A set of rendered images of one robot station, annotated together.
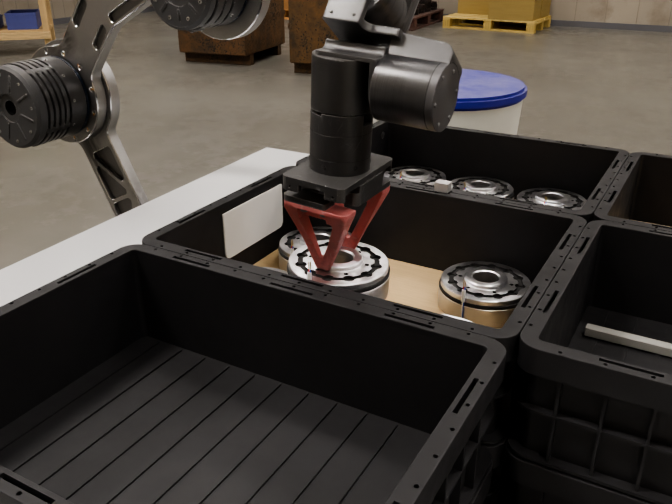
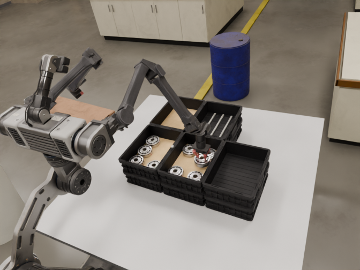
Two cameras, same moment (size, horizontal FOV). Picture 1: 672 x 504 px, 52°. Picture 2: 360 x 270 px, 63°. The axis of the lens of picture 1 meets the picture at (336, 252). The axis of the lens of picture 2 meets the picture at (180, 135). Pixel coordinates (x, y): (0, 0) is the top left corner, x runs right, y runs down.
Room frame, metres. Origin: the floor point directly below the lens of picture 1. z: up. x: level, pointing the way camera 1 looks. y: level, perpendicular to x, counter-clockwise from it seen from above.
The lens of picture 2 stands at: (0.66, 1.31, 2.21)
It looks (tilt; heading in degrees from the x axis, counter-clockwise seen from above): 39 degrees down; 274
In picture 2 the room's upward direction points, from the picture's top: 10 degrees counter-clockwise
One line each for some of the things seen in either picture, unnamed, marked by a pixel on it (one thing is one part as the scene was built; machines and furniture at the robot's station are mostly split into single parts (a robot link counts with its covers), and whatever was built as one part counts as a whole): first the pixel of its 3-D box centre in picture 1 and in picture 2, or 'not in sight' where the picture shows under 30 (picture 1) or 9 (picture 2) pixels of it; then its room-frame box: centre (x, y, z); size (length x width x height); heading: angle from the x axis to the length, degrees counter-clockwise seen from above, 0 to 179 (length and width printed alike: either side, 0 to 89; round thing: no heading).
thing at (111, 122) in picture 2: not in sight; (106, 127); (1.04, 0.26, 1.45); 0.09 x 0.08 x 0.12; 152
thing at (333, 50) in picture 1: (349, 82); (200, 135); (0.62, -0.01, 1.10); 0.07 x 0.06 x 0.07; 60
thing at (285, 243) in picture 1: (319, 243); (175, 171); (0.81, 0.02, 0.86); 0.10 x 0.10 x 0.01
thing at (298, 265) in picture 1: (338, 263); (202, 158); (0.63, 0.00, 0.92); 0.10 x 0.10 x 0.01
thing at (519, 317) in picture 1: (370, 238); (192, 156); (0.69, -0.04, 0.92); 0.40 x 0.30 x 0.02; 61
